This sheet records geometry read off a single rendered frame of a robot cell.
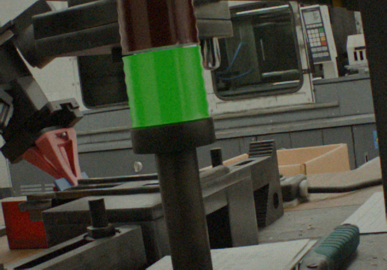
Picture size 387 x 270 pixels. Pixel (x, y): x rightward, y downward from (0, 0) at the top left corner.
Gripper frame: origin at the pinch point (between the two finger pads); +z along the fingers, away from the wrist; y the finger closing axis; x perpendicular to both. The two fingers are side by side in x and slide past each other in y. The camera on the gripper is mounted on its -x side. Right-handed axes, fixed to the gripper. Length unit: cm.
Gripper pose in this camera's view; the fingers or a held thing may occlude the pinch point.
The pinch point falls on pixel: (75, 185)
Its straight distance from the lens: 96.6
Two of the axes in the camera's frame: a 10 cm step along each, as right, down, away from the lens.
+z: 5.7, 8.1, -1.5
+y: 7.2, -5.8, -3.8
